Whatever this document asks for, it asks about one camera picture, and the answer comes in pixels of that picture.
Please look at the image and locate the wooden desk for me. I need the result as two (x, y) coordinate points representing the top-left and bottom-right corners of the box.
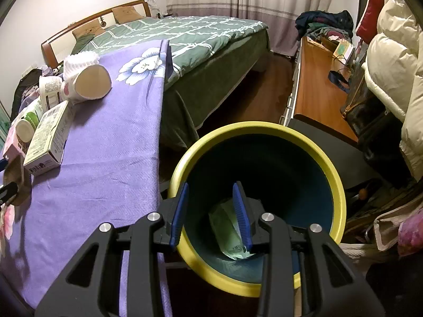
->
(281, 36), (367, 142)

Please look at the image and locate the bed with green checked quilt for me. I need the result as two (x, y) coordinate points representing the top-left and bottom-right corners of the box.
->
(71, 16), (270, 149)

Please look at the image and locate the cream puffer jacket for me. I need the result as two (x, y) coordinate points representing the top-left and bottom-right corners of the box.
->
(362, 0), (423, 179)

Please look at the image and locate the white printed carton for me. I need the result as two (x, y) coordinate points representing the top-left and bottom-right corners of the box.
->
(23, 101), (75, 175)

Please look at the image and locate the blue strap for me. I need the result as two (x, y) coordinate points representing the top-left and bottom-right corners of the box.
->
(328, 70), (351, 93)

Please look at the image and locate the pink floral cloth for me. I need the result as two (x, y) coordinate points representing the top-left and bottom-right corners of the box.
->
(397, 211), (423, 258)

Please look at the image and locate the green snack can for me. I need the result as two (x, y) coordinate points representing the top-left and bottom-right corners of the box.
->
(15, 101), (45, 146)

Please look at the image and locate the black backpack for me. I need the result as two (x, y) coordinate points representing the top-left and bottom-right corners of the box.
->
(10, 69), (43, 123)

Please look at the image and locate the beige bag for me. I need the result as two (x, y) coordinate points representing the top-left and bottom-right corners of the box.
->
(373, 201), (423, 251)

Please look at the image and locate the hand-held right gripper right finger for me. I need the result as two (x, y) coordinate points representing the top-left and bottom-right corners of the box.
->
(232, 181), (385, 317)

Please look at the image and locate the brown pillow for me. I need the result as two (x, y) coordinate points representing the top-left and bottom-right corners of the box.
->
(111, 7), (144, 24)
(72, 20), (106, 38)

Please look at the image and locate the white paper cup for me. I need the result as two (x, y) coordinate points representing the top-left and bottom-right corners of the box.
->
(61, 65), (112, 101)

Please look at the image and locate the wooden bed headboard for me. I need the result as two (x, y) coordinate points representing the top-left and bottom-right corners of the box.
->
(41, 0), (153, 70)

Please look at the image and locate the yellow-rimmed dark waste bin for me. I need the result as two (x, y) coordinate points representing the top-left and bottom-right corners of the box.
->
(167, 122), (347, 298)

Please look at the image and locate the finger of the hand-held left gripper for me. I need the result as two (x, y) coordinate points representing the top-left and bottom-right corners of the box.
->
(0, 180), (19, 205)

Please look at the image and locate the red garment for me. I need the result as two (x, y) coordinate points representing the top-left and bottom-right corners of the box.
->
(355, 0), (389, 43)

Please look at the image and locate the pile of dark clothes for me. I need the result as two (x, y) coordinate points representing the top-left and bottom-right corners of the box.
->
(295, 10), (354, 40)

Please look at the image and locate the white labelled tub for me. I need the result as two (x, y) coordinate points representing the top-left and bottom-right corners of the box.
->
(39, 75), (65, 111)

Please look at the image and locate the pale green plastic packet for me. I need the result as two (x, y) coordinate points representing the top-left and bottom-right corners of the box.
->
(208, 200), (265, 261)

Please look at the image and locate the pale green box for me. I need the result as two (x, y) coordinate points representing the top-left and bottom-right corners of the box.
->
(332, 38), (356, 62)

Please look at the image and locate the purple floral table cloth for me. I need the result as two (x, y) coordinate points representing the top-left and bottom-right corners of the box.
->
(0, 39), (174, 317)

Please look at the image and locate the white foam fruit net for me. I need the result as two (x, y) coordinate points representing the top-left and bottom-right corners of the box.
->
(63, 52), (100, 80)

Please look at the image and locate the pink box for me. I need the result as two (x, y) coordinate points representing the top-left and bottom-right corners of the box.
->
(2, 125), (29, 162)

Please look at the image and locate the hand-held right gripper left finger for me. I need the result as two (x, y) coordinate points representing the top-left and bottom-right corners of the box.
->
(35, 182), (190, 317)

